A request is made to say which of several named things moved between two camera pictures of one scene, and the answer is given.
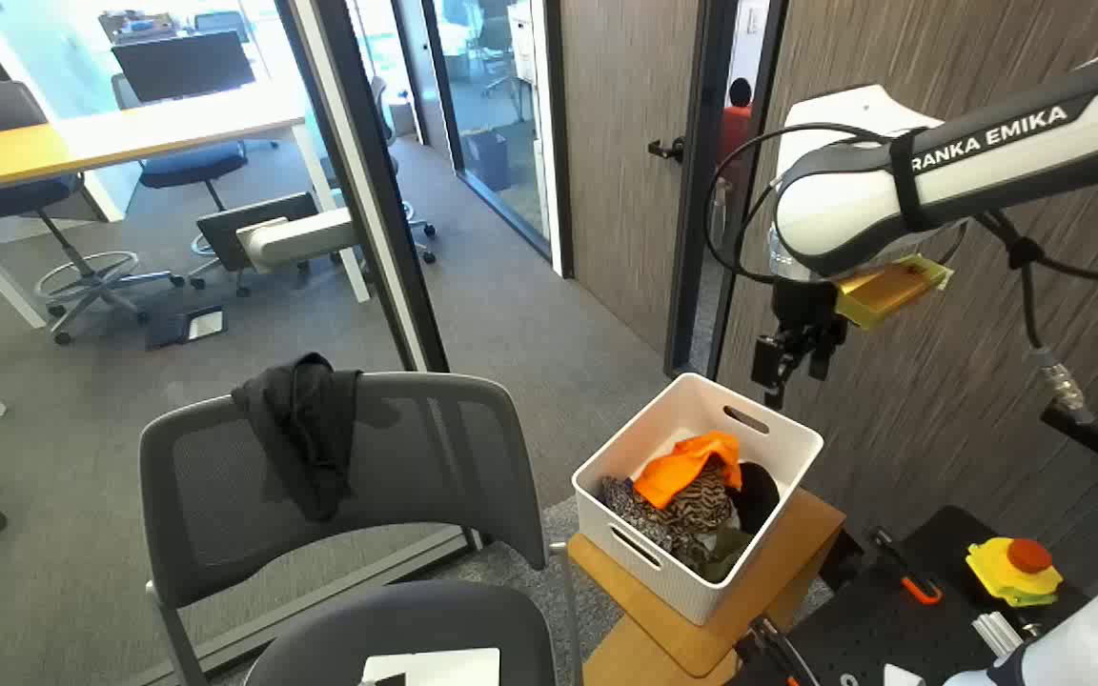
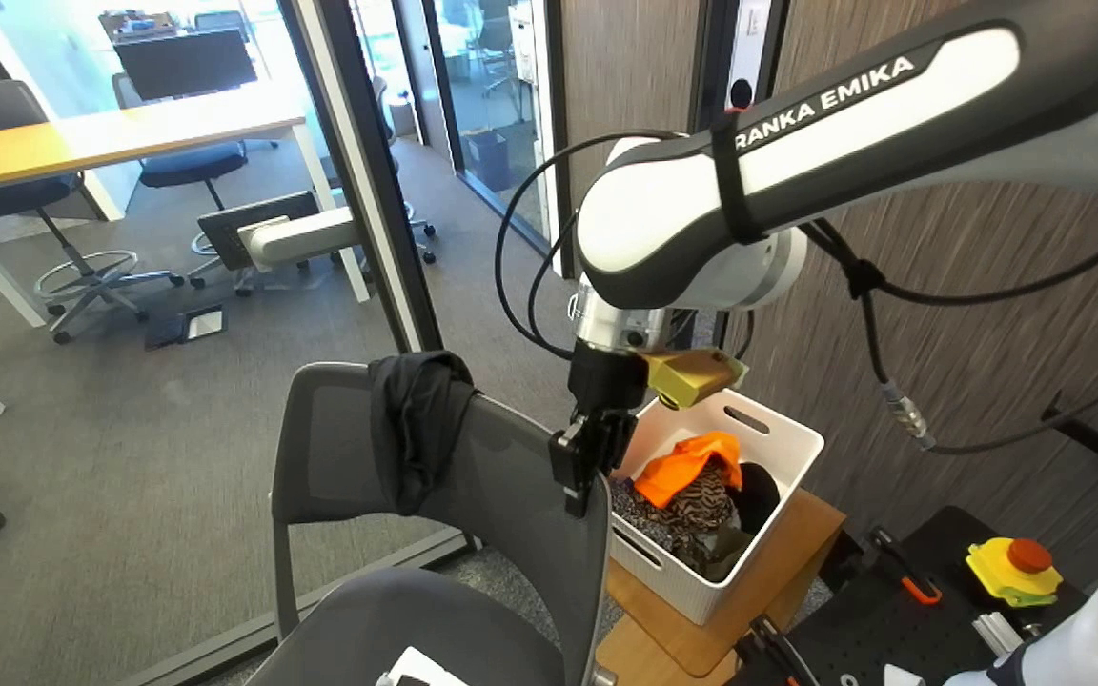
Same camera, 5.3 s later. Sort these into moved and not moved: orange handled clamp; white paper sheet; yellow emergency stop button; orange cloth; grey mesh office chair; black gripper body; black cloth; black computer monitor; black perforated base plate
Moved: black cloth; grey mesh office chair; black gripper body
Not moved: white paper sheet; orange cloth; black perforated base plate; yellow emergency stop button; black computer monitor; orange handled clamp
